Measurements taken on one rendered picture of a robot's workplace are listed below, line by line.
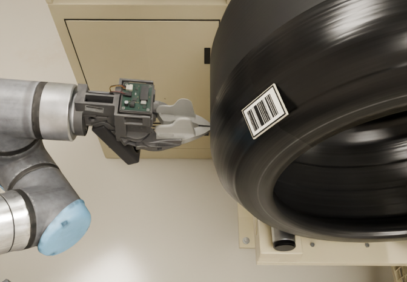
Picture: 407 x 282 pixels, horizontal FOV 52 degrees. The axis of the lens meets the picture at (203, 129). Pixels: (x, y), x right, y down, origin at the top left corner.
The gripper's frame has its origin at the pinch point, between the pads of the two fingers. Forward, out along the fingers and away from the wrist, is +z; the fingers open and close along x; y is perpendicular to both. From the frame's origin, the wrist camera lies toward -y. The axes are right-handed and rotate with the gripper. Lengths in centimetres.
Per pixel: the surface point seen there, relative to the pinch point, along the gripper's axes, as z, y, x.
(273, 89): 5.3, 21.9, -8.9
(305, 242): 26.4, -30.6, -7.3
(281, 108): 6.1, 21.5, -11.1
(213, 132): 0.5, 7.7, -5.7
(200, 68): 5, -51, 60
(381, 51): 14.1, 29.6, -9.4
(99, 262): -28, -118, 12
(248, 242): 32, -110, 20
